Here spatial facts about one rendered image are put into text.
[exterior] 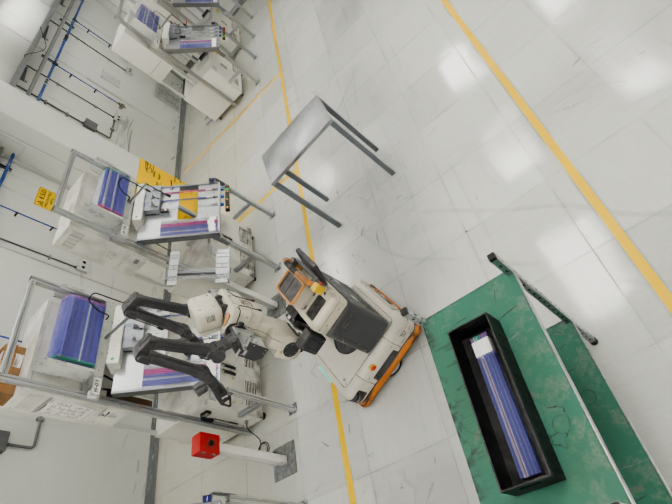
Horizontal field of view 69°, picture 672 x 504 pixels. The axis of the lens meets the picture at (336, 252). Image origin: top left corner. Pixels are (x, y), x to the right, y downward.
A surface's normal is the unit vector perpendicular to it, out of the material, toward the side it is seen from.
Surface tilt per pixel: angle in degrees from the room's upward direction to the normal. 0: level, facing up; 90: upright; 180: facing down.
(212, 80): 90
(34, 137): 90
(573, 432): 0
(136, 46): 90
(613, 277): 0
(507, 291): 0
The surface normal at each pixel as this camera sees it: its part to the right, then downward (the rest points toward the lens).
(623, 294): -0.68, -0.40
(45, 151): 0.16, 0.74
